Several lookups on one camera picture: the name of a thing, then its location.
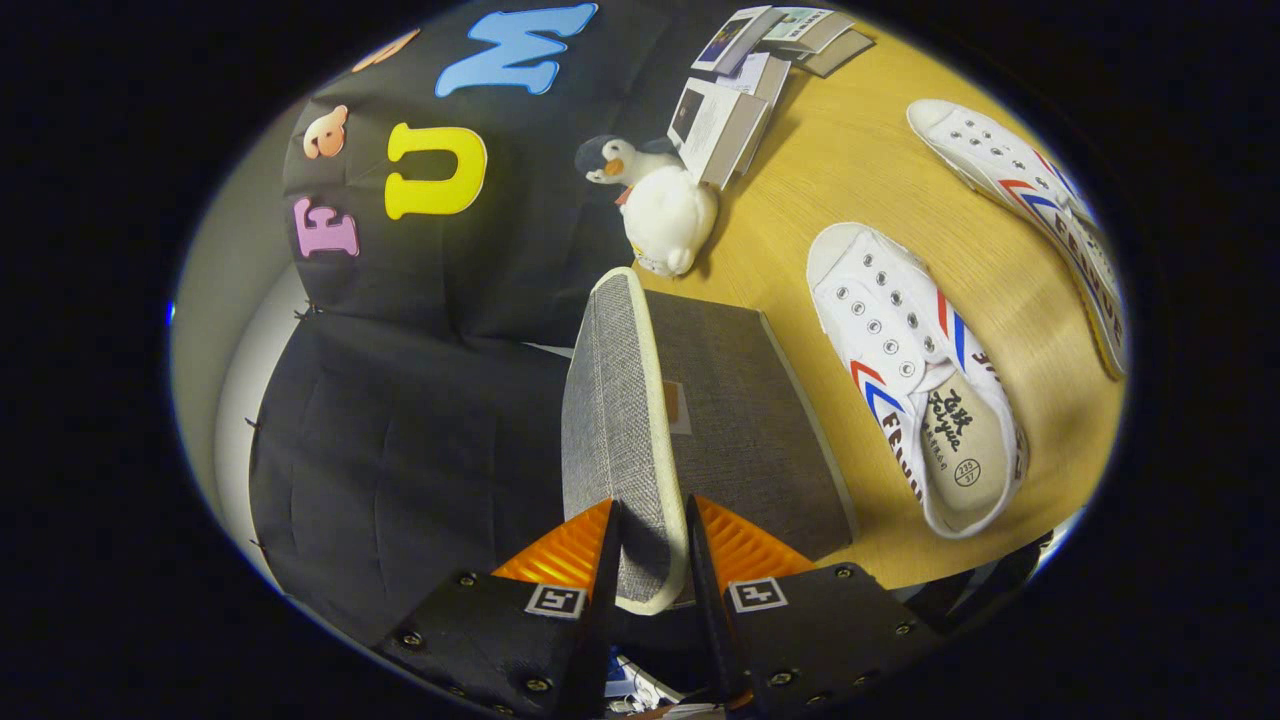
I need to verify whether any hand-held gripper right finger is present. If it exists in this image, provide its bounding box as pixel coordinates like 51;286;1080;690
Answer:
684;494;946;713

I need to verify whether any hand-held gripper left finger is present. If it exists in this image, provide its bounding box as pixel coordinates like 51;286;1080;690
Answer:
375;498;623;719

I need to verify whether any grey fabric storage box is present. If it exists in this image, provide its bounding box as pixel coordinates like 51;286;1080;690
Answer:
560;267;858;616

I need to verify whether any white canvas shoe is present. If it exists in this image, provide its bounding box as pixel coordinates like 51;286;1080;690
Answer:
806;222;1029;541
906;98;1131;381

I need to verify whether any white book with dark photo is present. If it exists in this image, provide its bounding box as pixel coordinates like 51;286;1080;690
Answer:
667;77;773;191

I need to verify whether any plain white book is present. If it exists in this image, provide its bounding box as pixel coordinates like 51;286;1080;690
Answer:
715;52;793;106

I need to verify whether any dark grey book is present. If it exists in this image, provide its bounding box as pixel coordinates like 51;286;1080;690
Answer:
798;28;876;79

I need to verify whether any book with blue cover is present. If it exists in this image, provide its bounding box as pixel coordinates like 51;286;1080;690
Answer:
690;5;786;76

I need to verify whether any book with pale green cover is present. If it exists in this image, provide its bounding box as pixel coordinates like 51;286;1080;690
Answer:
762;8;856;56

